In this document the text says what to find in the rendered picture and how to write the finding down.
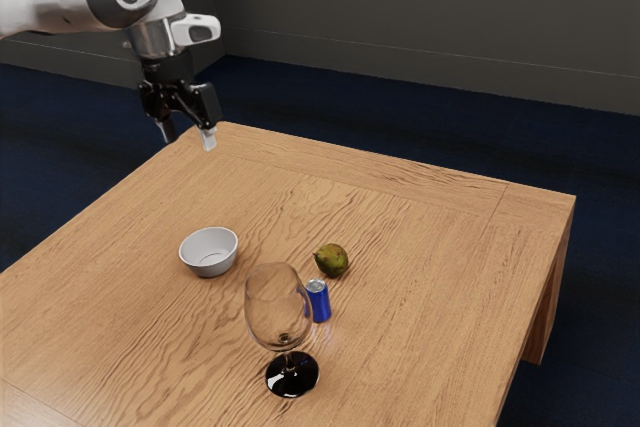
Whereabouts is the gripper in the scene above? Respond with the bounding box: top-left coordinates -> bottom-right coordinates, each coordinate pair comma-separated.
137,49 -> 223,152

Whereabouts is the white bowl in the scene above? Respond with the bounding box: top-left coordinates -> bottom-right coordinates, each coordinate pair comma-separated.
178,226 -> 239,279

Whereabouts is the green pear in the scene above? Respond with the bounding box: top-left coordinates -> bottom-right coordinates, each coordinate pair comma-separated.
312,242 -> 350,279

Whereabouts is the clear wine glass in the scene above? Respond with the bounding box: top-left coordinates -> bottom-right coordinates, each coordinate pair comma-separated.
243,261 -> 321,399

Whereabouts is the blue can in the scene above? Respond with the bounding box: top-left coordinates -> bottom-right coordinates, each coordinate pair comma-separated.
304,277 -> 334,324

